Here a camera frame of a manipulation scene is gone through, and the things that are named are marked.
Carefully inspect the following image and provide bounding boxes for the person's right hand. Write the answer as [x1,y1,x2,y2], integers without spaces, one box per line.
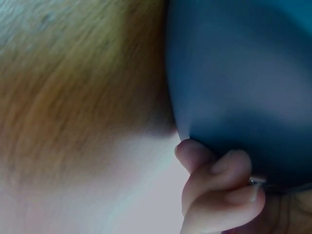
[175,138,312,234]

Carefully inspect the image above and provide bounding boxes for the blue bowl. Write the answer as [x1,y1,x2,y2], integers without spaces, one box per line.
[163,0,312,195]

